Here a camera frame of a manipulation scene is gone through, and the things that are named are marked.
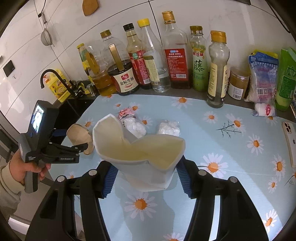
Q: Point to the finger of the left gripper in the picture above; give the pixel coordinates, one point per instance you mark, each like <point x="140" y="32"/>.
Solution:
<point x="78" y="148"/>

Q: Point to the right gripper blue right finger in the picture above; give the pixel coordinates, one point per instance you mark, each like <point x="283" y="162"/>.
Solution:
<point x="185" y="174"/>

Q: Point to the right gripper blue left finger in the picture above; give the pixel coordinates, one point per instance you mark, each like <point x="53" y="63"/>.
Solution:
<point x="108" y="178"/>

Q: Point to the brown paper cup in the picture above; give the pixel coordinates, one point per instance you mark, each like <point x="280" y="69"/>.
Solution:
<point x="78" y="134"/>

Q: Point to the white paper cup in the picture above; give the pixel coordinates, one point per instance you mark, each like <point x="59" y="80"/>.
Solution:
<point x="148" y="163"/>

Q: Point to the white textured tissue ball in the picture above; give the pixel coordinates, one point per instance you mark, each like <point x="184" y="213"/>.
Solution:
<point x="135" y="127"/>

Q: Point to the colourful snack wrapper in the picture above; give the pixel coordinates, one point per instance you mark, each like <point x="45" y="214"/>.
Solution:
<point x="126" y="113"/>

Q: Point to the left forearm beige sleeve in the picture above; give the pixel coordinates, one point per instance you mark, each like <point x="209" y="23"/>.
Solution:
<point x="10" y="191"/>

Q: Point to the black kitchen sink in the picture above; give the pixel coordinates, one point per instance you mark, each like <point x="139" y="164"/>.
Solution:
<point x="69" y="112"/>

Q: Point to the black kitchen faucet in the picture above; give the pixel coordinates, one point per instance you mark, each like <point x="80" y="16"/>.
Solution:
<point x="61" y="76"/>

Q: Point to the person's left hand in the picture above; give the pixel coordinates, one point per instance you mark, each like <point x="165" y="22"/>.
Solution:
<point x="18" y="168"/>

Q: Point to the daisy print blue tablecloth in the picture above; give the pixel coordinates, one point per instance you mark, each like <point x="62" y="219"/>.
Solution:
<point x="225" y="142"/>

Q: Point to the black yellow rubber gloves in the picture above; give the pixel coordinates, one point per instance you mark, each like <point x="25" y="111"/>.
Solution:
<point x="80" y="87"/>

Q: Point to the yellow dish soap bottle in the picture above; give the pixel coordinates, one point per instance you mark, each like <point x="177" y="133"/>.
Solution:
<point x="56" y="86"/>

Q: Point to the soy sauce bottle red label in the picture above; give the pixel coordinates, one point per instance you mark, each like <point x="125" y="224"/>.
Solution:
<point x="119" y="65"/>

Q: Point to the large cooking oil jug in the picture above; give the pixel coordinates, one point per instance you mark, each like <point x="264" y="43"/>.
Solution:
<point x="98" y="69"/>

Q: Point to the yellow cap clear bottle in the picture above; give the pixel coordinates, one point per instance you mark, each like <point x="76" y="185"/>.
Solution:
<point x="154" y="58"/>

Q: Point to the gold cap sesame oil bottle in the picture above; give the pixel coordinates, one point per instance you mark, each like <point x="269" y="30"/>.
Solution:
<point x="219" y="54"/>

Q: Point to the green yellow oil bottle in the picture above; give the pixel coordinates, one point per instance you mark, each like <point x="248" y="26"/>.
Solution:
<point x="82" y="52"/>

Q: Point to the brown paste jar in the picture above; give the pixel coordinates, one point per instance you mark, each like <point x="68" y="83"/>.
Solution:
<point x="238" y="83"/>

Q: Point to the blue salt bag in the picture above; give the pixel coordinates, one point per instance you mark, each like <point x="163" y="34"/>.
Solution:
<point x="263" y="67"/>

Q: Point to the hanging metal strainer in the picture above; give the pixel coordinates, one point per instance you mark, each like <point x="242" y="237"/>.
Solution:
<point x="46" y="37"/>

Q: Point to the white smartphone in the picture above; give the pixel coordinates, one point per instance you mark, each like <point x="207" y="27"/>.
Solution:
<point x="290" y="137"/>

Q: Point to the black cap vinegar bottle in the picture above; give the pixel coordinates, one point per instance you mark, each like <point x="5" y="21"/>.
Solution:
<point x="135" y="51"/>

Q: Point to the green label pepper oil bottle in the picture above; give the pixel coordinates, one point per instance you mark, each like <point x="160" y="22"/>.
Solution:
<point x="200" y="70"/>

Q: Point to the gold cap red label bottle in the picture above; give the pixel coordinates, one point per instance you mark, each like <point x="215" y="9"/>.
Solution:
<point x="175" y="44"/>

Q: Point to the green seasoning pouch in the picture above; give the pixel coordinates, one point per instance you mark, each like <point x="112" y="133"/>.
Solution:
<point x="286" y="79"/>

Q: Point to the black wall socket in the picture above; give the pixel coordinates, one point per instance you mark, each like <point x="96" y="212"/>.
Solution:
<point x="8" y="68"/>

